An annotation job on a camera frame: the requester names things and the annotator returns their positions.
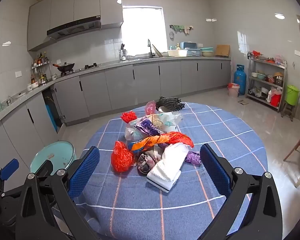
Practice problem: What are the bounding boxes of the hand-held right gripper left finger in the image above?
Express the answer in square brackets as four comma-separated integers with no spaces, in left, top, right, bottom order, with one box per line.
[15,146,103,240]

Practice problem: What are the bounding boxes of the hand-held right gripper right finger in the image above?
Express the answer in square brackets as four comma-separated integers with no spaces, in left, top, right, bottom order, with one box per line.
[199,144,283,240]

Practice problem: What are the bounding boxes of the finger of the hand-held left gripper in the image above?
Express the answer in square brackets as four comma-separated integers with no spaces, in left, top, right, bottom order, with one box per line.
[0,158,20,181]
[34,159,54,180]

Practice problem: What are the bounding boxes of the small purple wrapper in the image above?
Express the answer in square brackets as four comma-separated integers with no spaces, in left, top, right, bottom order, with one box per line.
[185,151,202,166]

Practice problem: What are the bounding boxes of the red plastic bag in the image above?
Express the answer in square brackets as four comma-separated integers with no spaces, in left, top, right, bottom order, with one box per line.
[111,141,135,173]

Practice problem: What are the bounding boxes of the white cloth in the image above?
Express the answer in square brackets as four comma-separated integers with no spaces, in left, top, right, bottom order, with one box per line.
[147,144,189,193]

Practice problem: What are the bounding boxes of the orange red wrapper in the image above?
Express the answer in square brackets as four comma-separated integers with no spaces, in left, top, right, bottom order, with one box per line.
[128,131,194,153]

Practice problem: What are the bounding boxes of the grey patterned wrapper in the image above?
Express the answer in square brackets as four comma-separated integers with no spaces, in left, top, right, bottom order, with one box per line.
[137,150,165,177]

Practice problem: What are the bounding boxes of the printed clear plastic bag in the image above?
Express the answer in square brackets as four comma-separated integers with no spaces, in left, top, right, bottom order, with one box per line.
[137,111,184,133]

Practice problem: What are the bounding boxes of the red foam net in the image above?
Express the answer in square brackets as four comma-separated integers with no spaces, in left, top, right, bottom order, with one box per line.
[120,110,138,123]

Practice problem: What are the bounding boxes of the purple white wrapper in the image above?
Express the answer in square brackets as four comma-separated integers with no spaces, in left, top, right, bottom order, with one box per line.
[136,119,160,137]

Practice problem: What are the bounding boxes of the pink plastic bag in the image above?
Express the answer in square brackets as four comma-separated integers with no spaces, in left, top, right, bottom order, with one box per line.
[144,100,157,115]

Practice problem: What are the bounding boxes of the blue container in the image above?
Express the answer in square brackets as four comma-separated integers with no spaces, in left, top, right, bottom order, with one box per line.
[46,104,58,128]

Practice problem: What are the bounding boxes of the blue plaid tablecloth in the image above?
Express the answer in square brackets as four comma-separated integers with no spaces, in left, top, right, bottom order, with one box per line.
[72,102,269,240]

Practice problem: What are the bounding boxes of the pink bucket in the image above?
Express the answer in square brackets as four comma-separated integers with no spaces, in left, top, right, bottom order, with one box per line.
[227,82,240,97]

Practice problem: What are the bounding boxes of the wooden chair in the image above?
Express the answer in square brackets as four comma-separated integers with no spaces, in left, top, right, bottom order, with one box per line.
[283,87,300,188]

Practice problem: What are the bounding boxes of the red container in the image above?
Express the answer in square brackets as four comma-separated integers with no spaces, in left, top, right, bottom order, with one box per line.
[270,94,282,107]

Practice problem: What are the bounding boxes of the blue gas cylinder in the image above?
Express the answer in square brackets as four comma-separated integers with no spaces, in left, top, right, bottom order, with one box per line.
[234,64,245,96]

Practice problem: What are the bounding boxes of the small stool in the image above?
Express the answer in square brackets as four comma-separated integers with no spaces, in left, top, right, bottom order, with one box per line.
[281,102,297,118]

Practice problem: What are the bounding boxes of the metal spice rack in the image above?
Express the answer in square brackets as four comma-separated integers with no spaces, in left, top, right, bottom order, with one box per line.
[31,52,50,85]

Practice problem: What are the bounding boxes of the black wok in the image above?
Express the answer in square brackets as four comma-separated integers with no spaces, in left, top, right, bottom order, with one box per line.
[52,62,75,74]

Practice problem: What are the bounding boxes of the gas stove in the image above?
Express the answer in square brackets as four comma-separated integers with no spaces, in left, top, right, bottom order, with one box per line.
[60,64,101,77]

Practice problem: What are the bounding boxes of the green bucket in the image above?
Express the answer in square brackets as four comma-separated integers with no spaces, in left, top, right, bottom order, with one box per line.
[285,85,300,105]

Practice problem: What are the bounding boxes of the green basins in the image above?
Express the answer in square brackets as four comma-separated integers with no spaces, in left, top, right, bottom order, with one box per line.
[200,47,215,57]

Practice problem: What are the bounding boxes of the wooden cutting board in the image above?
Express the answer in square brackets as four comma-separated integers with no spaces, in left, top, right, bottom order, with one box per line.
[216,44,230,58]

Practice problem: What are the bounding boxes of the metal shelf rack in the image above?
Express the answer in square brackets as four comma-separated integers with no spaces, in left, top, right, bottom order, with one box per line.
[245,51,288,113]

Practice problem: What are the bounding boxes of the white basin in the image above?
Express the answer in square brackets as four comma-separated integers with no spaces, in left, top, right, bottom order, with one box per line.
[167,50,188,57]

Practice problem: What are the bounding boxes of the knife rack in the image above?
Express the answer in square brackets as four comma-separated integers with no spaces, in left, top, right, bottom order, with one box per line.
[119,44,128,61]

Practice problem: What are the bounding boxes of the blue dish box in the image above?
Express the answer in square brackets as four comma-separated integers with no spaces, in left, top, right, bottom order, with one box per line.
[180,42,200,56]

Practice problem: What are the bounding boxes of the thin chopping board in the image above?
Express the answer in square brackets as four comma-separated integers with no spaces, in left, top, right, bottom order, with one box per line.
[152,44,163,58]

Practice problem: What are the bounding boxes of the black faucet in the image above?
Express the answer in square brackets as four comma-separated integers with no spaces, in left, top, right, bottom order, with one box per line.
[147,39,156,58]

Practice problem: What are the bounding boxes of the black range hood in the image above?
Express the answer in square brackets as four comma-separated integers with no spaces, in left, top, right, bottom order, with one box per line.
[47,16,102,40]

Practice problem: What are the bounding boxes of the bright window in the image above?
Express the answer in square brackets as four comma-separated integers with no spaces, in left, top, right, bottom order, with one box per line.
[122,7,167,57]

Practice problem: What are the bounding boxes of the grey upper cabinets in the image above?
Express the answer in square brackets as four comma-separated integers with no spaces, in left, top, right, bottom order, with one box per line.
[27,0,124,52]

